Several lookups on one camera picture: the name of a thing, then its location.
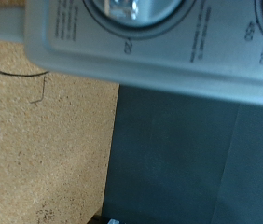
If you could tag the grey backdrop cloth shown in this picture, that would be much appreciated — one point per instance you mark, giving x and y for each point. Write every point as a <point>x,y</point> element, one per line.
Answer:
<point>175,155</point>

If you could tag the silver toaster oven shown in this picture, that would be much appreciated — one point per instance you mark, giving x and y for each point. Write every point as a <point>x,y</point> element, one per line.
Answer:
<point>168,62</point>

